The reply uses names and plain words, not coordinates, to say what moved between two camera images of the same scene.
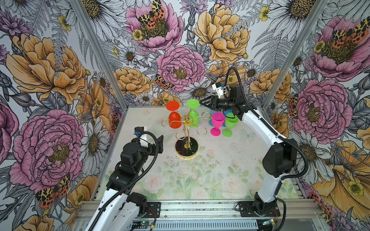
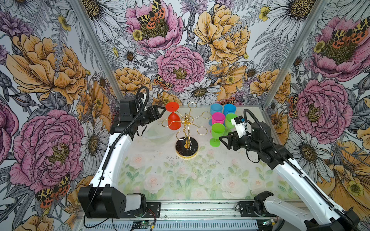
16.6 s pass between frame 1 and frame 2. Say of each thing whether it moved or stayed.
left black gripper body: moved
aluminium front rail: stayed
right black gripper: moved
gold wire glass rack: stayed
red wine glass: stayed
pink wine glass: stayed
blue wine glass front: stayed
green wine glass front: stayed
